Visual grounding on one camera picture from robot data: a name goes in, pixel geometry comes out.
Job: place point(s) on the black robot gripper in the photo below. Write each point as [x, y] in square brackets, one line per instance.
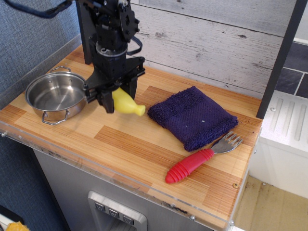
[111, 73]

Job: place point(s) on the yellow toy banana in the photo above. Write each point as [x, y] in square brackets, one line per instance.
[124, 103]

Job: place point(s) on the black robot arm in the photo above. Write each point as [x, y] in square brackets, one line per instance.
[108, 29]

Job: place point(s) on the clear acrylic table edge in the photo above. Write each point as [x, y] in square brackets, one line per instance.
[138, 160]

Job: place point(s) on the stainless steel pot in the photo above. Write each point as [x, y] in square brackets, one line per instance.
[56, 96]

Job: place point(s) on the purple folded towel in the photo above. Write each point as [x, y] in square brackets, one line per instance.
[193, 118]

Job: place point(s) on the grey toy fridge cabinet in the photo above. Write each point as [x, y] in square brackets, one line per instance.
[101, 192]

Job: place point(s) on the silver dispenser button panel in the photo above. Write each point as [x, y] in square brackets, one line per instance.
[110, 215]

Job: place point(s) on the yellow black object on floor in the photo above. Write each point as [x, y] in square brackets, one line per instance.
[10, 221]

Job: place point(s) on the white grooved side unit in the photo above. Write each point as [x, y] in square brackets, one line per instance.
[281, 153]

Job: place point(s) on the left black post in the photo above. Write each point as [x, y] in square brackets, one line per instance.
[87, 29]

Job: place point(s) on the black post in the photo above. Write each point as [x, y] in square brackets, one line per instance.
[87, 29]
[289, 36]

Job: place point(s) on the red handled metal fork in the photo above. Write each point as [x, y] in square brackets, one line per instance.
[185, 167]

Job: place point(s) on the right black post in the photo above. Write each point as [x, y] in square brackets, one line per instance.
[289, 36]

